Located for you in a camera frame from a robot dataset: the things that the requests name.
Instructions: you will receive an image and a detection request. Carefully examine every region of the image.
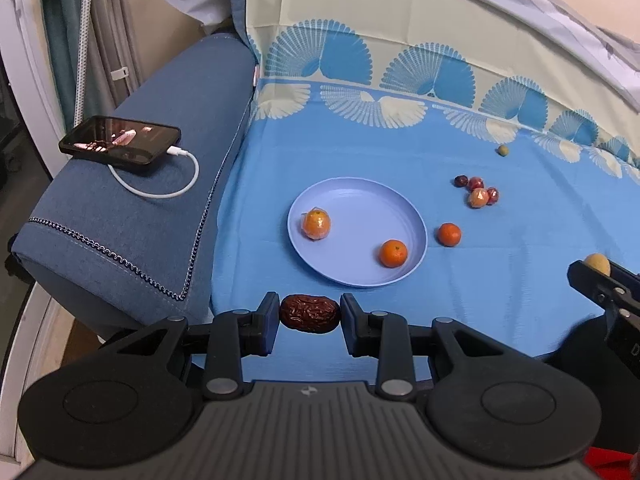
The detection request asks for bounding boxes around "teal curtain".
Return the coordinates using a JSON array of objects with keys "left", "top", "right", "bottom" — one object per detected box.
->
[{"left": 38, "top": 0, "right": 87, "bottom": 131}]

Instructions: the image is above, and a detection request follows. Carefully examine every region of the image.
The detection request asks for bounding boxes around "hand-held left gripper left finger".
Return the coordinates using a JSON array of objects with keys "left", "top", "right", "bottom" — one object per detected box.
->
[{"left": 100, "top": 291, "right": 281, "bottom": 402}]

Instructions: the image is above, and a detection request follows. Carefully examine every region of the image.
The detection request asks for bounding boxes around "white charging cable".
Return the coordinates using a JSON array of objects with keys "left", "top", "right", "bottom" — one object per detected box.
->
[{"left": 108, "top": 146, "right": 200, "bottom": 200}]

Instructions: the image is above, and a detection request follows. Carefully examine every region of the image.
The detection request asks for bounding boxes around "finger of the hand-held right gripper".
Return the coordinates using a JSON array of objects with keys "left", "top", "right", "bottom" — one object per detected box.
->
[
  {"left": 567, "top": 259, "right": 629, "bottom": 307},
  {"left": 608, "top": 261, "right": 640, "bottom": 302}
]

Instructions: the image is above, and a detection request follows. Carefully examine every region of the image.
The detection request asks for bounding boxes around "red cloth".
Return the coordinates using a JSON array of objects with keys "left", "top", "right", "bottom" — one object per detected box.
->
[{"left": 582, "top": 447, "right": 640, "bottom": 480}]

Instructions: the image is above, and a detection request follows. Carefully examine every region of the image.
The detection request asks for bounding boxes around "black smartphone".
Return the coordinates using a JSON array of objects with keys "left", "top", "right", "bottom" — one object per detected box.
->
[{"left": 58, "top": 115, "right": 182, "bottom": 167}]

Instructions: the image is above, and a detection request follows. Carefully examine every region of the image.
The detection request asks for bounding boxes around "small yellow fruit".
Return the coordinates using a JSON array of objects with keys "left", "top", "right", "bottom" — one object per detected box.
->
[{"left": 584, "top": 254, "right": 612, "bottom": 277}]

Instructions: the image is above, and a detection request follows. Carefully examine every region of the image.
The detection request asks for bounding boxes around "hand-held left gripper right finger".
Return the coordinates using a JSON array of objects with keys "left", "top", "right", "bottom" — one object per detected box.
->
[{"left": 339, "top": 293, "right": 531, "bottom": 402}]

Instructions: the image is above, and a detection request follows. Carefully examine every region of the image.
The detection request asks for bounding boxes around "small orange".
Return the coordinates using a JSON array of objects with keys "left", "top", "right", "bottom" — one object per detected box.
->
[
  {"left": 379, "top": 239, "right": 409, "bottom": 268},
  {"left": 437, "top": 222, "right": 462, "bottom": 248}
]

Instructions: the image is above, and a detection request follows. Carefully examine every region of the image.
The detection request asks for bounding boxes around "wrinkled red date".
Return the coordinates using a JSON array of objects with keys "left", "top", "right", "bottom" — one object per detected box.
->
[{"left": 279, "top": 294, "right": 342, "bottom": 334}]

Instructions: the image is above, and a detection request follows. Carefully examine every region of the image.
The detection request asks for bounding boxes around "white speckled pole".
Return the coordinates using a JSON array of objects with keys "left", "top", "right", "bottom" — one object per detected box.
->
[{"left": 72, "top": 0, "right": 96, "bottom": 128}]

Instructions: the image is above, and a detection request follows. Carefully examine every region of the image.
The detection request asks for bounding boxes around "blue fan-print bed sheet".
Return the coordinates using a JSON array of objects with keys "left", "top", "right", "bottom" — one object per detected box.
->
[{"left": 209, "top": 0, "right": 640, "bottom": 383}]

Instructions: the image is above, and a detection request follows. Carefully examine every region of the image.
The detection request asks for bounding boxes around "grey quilt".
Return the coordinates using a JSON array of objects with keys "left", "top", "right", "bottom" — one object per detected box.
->
[{"left": 445, "top": 0, "right": 640, "bottom": 107}]

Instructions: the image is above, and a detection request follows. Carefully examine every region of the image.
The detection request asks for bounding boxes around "beige curtain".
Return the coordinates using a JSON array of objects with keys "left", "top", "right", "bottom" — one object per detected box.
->
[{"left": 90, "top": 0, "right": 147, "bottom": 111}]

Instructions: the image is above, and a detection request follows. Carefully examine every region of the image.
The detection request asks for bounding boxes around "blue sofa armrest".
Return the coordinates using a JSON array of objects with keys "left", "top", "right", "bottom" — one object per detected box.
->
[{"left": 10, "top": 34, "right": 259, "bottom": 342}]

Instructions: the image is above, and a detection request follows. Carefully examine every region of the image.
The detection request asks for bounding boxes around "plastic-wrapped orange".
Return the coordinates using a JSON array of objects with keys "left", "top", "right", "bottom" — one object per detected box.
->
[{"left": 301, "top": 207, "right": 332, "bottom": 241}]

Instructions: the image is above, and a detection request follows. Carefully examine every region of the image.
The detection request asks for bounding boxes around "light blue plate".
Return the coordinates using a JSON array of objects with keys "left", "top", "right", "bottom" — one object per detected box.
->
[{"left": 287, "top": 177, "right": 428, "bottom": 288}]

